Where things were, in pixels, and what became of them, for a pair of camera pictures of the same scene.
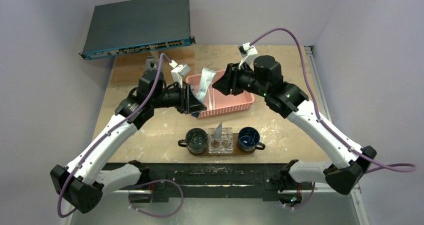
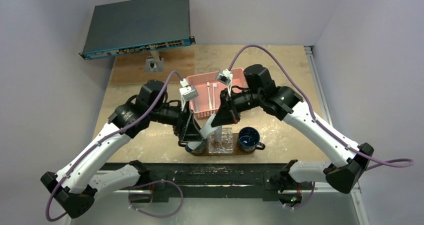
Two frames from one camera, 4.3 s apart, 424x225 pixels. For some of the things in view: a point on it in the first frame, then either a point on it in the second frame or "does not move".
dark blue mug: x=248 y=140 does not move
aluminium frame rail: x=318 y=83 does not move
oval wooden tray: x=236 y=150 does not move
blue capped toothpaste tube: x=207 y=76 to x=205 y=131
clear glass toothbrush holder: x=225 y=146 does not move
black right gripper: x=232 y=81 to x=230 y=105
